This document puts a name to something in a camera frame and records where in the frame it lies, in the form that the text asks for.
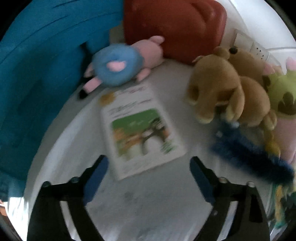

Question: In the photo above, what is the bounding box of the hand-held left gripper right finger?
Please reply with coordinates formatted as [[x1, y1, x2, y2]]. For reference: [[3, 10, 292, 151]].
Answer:
[[190, 156, 271, 241]]

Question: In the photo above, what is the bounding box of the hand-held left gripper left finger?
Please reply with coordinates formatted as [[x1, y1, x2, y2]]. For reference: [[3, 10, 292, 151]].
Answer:
[[26, 155, 109, 241]]

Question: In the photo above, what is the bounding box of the blue furry toy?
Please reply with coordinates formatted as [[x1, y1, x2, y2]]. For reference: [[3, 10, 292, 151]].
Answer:
[[211, 122, 295, 183]]

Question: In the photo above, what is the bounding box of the picture book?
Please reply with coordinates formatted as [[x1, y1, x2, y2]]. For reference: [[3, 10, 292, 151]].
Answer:
[[99, 83, 187, 181]]

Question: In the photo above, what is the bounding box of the blue plastic storage crate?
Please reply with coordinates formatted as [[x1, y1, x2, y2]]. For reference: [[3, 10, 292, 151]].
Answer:
[[0, 0, 125, 202]]

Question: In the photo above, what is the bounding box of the small yellow plush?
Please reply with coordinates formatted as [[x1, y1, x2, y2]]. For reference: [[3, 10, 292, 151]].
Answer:
[[265, 137, 281, 158]]

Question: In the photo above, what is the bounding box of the small brown bear plush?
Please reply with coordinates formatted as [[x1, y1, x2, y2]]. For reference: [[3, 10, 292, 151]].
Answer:
[[185, 46, 245, 124]]

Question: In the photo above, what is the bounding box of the blue-bodied pink pig plush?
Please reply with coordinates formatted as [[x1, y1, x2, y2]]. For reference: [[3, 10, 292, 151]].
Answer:
[[77, 35, 165, 100]]

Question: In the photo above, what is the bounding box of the green dinosaur plush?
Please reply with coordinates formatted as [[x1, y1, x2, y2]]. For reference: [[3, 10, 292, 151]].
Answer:
[[266, 72, 296, 116]]

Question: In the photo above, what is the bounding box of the red toy suitcase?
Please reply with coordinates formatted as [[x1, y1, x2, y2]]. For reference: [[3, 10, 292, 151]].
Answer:
[[124, 0, 227, 65]]

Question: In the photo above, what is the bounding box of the wall socket panel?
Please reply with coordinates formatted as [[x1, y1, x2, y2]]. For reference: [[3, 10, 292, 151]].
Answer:
[[232, 29, 270, 61]]

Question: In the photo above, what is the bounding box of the white cable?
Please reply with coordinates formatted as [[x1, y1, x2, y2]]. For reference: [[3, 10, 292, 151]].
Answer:
[[266, 46, 296, 53]]

